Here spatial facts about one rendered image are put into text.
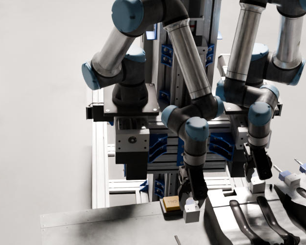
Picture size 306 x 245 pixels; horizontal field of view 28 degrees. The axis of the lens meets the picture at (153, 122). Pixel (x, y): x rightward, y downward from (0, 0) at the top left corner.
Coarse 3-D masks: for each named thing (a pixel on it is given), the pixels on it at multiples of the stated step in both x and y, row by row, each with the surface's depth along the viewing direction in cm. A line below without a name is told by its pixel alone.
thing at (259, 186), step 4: (256, 172) 232; (252, 176) 231; (256, 176) 229; (252, 180) 228; (256, 180) 228; (260, 180) 227; (264, 180) 227; (252, 184) 227; (256, 184) 227; (260, 184) 227; (264, 184) 228; (252, 188) 228; (256, 188) 228; (260, 188) 229; (264, 188) 229; (252, 192) 230; (256, 192) 230
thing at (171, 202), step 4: (172, 196) 235; (176, 196) 235; (164, 200) 233; (168, 200) 233; (172, 200) 233; (176, 200) 233; (164, 204) 232; (168, 204) 231; (172, 204) 231; (176, 204) 231; (168, 208) 230; (172, 208) 230; (176, 208) 231
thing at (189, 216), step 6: (186, 204) 215; (192, 204) 214; (186, 210) 211; (192, 210) 211; (198, 210) 211; (186, 216) 211; (192, 216) 212; (198, 216) 213; (186, 222) 213; (192, 222) 214
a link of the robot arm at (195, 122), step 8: (192, 120) 195; (200, 120) 195; (184, 128) 197; (192, 128) 192; (200, 128) 192; (208, 128) 195; (184, 136) 197; (192, 136) 193; (200, 136) 193; (184, 144) 199; (192, 144) 195; (200, 144) 195; (192, 152) 197; (200, 152) 197
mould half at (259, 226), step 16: (208, 192) 229; (240, 192) 230; (272, 192) 230; (208, 208) 229; (224, 208) 223; (256, 208) 224; (272, 208) 224; (224, 224) 217; (256, 224) 217; (288, 224) 217; (224, 240) 212; (240, 240) 205; (272, 240) 204; (304, 240) 205
